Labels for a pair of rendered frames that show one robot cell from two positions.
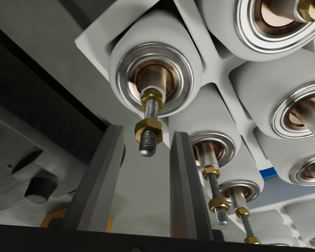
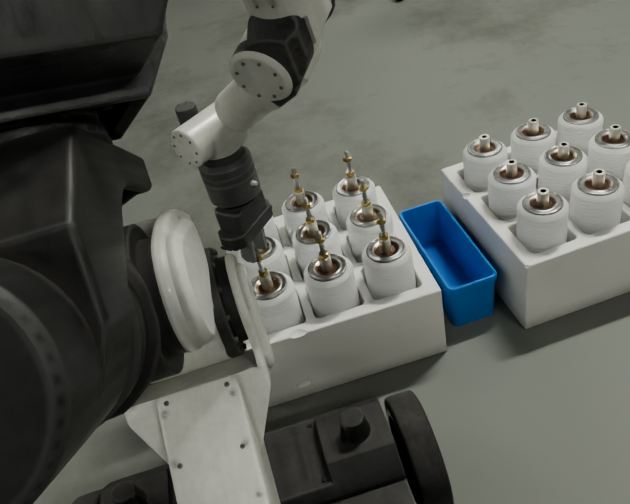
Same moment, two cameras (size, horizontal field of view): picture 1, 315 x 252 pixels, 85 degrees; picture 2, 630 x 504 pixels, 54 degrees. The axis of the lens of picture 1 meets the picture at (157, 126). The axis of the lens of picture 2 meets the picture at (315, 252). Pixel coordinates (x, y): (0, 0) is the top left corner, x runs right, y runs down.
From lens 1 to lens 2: 1.13 m
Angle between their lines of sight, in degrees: 77
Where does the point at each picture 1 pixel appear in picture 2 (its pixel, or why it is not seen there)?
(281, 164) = (362, 233)
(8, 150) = (299, 457)
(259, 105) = (305, 250)
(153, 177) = (555, 428)
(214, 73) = (299, 285)
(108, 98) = not seen: hidden behind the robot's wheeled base
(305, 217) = (496, 200)
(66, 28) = not seen: hidden behind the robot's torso
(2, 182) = not seen: outside the picture
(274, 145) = (360, 243)
